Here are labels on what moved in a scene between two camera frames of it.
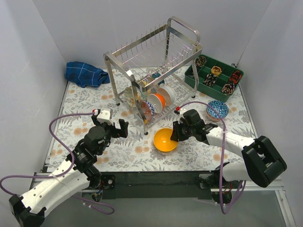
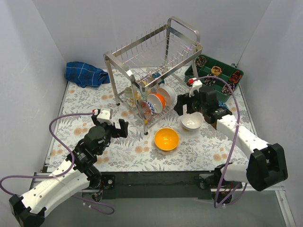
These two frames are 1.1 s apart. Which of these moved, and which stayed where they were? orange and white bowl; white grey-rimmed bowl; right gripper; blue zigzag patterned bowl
Moved: right gripper
Stayed: blue zigzag patterned bowl; white grey-rimmed bowl; orange and white bowl
